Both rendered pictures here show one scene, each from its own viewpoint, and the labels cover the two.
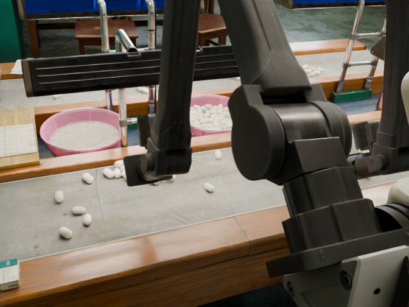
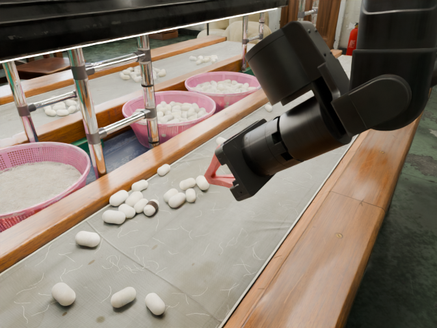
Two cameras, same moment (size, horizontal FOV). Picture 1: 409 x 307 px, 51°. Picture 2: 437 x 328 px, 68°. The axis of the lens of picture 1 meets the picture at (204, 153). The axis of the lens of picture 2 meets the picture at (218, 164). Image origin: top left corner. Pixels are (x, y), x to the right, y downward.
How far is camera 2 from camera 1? 0.70 m
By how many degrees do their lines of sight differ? 28
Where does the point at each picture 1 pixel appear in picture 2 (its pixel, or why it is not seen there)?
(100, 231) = (192, 311)
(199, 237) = (335, 233)
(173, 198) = (232, 207)
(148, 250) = (308, 291)
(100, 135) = (46, 177)
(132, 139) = not seen: hidden behind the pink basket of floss
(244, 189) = not seen: hidden behind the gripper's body
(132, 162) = (237, 153)
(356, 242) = not seen: outside the picture
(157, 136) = (423, 17)
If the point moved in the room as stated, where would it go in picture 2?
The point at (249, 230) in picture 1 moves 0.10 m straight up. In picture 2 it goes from (365, 196) to (379, 146)
